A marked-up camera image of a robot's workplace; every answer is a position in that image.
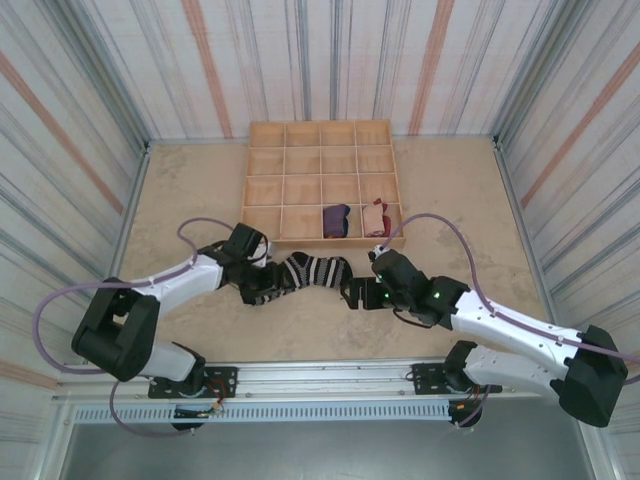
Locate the purple sock teal orange accents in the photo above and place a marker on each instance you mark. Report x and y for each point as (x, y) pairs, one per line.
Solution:
(346, 222)
(332, 220)

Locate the cream sock pink purple accents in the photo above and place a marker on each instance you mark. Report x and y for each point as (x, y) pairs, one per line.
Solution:
(385, 220)
(371, 220)

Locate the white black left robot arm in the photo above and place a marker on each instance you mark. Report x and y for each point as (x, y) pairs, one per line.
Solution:
(185, 277)

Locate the wooden compartment tray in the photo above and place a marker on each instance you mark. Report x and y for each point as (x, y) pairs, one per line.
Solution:
(300, 165)

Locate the grey metal panel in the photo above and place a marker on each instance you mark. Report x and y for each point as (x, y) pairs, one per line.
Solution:
(320, 455)

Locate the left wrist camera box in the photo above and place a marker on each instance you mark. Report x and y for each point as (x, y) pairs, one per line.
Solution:
(245, 240)

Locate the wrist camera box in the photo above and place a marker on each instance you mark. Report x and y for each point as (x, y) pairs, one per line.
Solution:
(245, 240)
(379, 255)

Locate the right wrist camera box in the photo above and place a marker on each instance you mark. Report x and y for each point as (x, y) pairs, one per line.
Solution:
(379, 255)

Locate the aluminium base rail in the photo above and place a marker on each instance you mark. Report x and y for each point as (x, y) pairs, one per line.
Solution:
(325, 372)

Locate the aluminium frame profile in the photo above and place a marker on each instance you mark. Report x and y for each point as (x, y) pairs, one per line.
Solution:
(515, 200)
(132, 200)

